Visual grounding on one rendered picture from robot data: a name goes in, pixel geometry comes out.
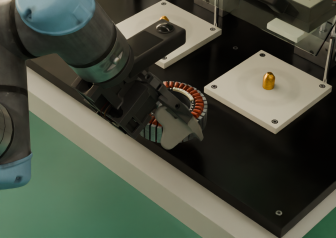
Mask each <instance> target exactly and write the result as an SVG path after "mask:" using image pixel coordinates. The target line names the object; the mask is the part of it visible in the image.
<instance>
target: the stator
mask: <svg viewBox="0 0 336 238"><path fill-rule="evenodd" d="M163 84H164V85H165V86H166V87H167V90H168V91H169V92H171V93H172V94H173V95H174V96H175V97H176V98H178V99H179V100H180V101H181V102H182V103H183V104H184V105H185V107H186V108H187V109H188V110H189V111H190V112H191V113H192V114H193V116H194V117H195V119H196V120H197V122H198V123H199V125H200V128H201V131H203V130H204V128H205V126H206V123H207V110H208V103H207V101H206V98H205V97H204V95H203V94H202V93H201V92H200V91H199V90H197V89H196V88H195V87H192V86H191V85H187V84H185V83H180V82H174V81H170V82H169V83H168V81H163ZM156 104H157V105H156V106H155V108H154V109H156V108H158V107H159V106H161V105H162V104H161V103H160V102H159V100H158V101H157V103H156ZM154 109H153V110H154ZM153 110H152V111H153ZM149 115H150V116H151V117H152V119H151V120H150V121H149V123H148V124H147V125H146V127H145V128H144V129H143V130H142V131H141V132H140V135H141V136H142V137H145V138H146V139H148V140H151V141H153V142H156V141H157V143H161V138H162V133H163V127H162V125H161V124H160V123H159V122H158V121H157V120H156V118H155V114H153V113H152V112H151V113H150V114H149ZM194 137H195V136H194V135H193V134H192V133H191V134H189V135H188V136H187V137H186V138H184V139H183V140H182V141H183V142H186V141H188V139H189V140H191V139H193V138H194ZM182 141H181V142H180V143H182Z"/></svg>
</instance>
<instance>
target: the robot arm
mask: <svg viewBox="0 0 336 238"><path fill-rule="evenodd" d="M185 43H186V30H185V29H184V28H182V27H180V26H178V25H176V24H174V23H171V22H169V21H167V20H165V19H160V20H158V21H157V22H155V23H153V24H152V25H150V26H148V27H147V28H145V29H143V30H142V31H140V32H138V33H137V34H135V35H133V36H132V37H130V38H128V39H126V38H125V36H124V35H123V34H122V32H121V31H120V30H119V29H118V27H117V26H116V25H115V24H114V22H113V21H112V20H111V19H110V17H109V16H108V15H107V13H106V12H105V11H104V10H103V8H102V7H101V6H100V5H99V3H98V2H97V1H96V0H0V190H6V189H14V188H19V187H22V186H24V185H26V184H27V183H28V182H29V181H30V179H31V158H32V156H33V152H32V151H31V140H30V120H29V100H28V82H27V64H26V60H30V59H35V58H39V57H41V56H45V55H49V54H58V55H59V56H60V57H61V58H62V59H63V60H64V61H65V62H66V63H67V64H68V65H69V66H70V67H71V68H72V69H73V70H74V71H75V72H76V73H77V75H78V77H77V78H76V80H75V81H74V82H73V83H72V85H71V86H72V87H73V88H74V89H75V90H76V91H77V92H78V93H79V94H80V95H81V96H83V97H84V101H85V102H86V103H87V104H88V105H89V106H90V107H91V108H92V109H93V110H94V111H95V112H96V114H97V115H98V116H100V117H104V118H105V119H107V120H108V121H109V123H110V124H111V125H112V126H114V127H115V128H116V129H118V130H119V131H121V132H122V133H124V134H125V135H126V134H127V133H128V134H129V135H130V136H131V137H132V138H133V139H134V140H135V139H136V138H137V136H138V135H139V134H140V132H141V131H142V130H143V129H144V128H145V127H146V125H147V124H148V123H149V121H150V120H151V119H152V117H151V116H150V113H151V112H152V110H153V109H154V108H155V107H156V105H157V104H156V103H157V101H158V100H159V102H160V103H161V104H162V105H161V106H159V107H158V108H157V109H156V111H155V118H156V120H157V121H158V122H159V123H160V124H161V125H162V127H163V132H162V136H161V140H160V144H161V146H162V147H163V148H164V149H166V150H170V149H172V148H174V147H175V146H176V145H177V144H179V143H180V142H181V141H182V140H183V139H185V138H186V137H187V136H188V135H190V134H193V135H194V136H195V137H196V138H197V139H199V140H200V141H202V140H203V138H204V136H203V133H202V130H201V127H200V125H199V123H198V121H197V120H196V119H195V117H194V116H193V114H192V113H191V112H190V111H189V110H188V109H187V108H186V107H185V105H184V104H183V103H182V102H181V101H180V100H179V99H178V98H176V97H175V96H174V95H173V94H172V93H171V92H170V91H168V90H167V87H166V86H165V85H164V84H163V83H162V82H161V81H160V80H159V79H158V78H157V77H156V76H155V75H154V74H152V73H151V72H149V67H150V66H151V65H153V64H154V63H156V62H158V61H159V60H161V59H162V58H164V57H165V56H167V55H168V54H170V53H172V52H173V51H175V50H176V49H178V48H179V47H181V46H182V45H184V44H185ZM170 114H171V115H172V116H171V115H170ZM173 116H174V117H173ZM135 121H136V122H135Z"/></svg>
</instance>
